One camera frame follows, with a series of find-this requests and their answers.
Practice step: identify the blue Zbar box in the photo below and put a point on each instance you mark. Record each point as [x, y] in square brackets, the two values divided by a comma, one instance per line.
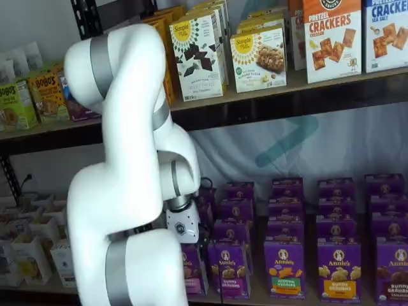
[79, 113]

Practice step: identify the black metal shelf frame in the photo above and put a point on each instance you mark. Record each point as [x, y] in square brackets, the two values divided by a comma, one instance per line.
[287, 111]
[48, 141]

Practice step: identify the purple Annie's box green patch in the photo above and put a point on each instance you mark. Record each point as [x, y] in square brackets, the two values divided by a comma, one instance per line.
[285, 229]
[285, 207]
[287, 188]
[283, 271]

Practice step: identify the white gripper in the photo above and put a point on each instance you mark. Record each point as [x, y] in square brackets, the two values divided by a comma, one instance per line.
[183, 224]

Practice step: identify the wooden shelf board white boxes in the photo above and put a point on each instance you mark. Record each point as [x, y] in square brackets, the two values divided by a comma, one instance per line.
[38, 288]

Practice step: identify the wooden shelf board cracker boxes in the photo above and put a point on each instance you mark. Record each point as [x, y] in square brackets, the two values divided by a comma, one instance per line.
[294, 84]

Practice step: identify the Simple Mills dark cookie box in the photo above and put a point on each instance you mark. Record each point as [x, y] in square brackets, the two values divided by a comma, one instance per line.
[197, 63]
[207, 8]

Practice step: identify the orange pretzel crackers cheddar box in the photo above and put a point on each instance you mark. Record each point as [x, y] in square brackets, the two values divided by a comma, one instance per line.
[331, 48]

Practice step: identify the orange Revival snack box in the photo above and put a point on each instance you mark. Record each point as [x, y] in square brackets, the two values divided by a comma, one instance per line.
[172, 14]
[169, 79]

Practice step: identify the orange Bobo's box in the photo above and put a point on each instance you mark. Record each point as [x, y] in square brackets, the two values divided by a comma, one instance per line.
[57, 68]

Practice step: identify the purple Annie's box orange patch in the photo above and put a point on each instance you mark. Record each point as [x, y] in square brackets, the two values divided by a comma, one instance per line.
[336, 207]
[339, 274]
[336, 188]
[336, 229]

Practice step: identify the white backdrop cloth teal logo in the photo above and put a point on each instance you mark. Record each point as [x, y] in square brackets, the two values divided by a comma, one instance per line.
[350, 143]

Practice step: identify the yellow Bobo's box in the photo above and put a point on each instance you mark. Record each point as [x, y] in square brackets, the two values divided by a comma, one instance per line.
[48, 99]

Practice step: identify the purple Annie's box brown bunnies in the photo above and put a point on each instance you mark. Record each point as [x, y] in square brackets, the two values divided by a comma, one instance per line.
[393, 277]
[384, 185]
[390, 226]
[387, 205]

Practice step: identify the purple Annie's box pink patch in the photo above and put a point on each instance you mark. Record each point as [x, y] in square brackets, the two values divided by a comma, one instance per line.
[208, 214]
[212, 196]
[192, 271]

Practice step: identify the red crackers box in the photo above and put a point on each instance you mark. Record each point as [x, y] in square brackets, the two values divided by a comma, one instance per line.
[296, 38]

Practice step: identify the purple Annie's box violet patch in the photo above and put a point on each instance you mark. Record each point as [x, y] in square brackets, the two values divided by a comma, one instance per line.
[228, 271]
[236, 210]
[239, 191]
[229, 231]

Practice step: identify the blue sea salt crackers box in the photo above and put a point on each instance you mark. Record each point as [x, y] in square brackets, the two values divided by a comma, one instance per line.
[385, 41]

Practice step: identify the black wall plug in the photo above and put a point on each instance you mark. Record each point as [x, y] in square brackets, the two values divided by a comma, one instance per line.
[28, 177]

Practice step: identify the white snack box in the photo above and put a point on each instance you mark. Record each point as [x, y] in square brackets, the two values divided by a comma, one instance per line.
[60, 202]
[9, 264]
[38, 199]
[44, 228]
[16, 229]
[32, 255]
[60, 261]
[55, 213]

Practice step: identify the green Bobo's box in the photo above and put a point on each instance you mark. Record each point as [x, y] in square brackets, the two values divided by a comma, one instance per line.
[16, 108]

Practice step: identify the white stand-up pouch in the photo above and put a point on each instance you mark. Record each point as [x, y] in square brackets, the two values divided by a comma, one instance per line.
[33, 55]
[17, 62]
[6, 71]

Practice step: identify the wooden shelf board Bobo's boxes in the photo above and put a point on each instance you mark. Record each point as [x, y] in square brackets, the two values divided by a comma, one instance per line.
[63, 126]

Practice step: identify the Simple Mills almond bar box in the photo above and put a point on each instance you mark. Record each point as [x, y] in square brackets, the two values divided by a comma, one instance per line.
[267, 14]
[261, 24]
[258, 60]

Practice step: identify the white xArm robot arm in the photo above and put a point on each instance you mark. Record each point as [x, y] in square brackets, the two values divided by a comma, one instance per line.
[127, 159]

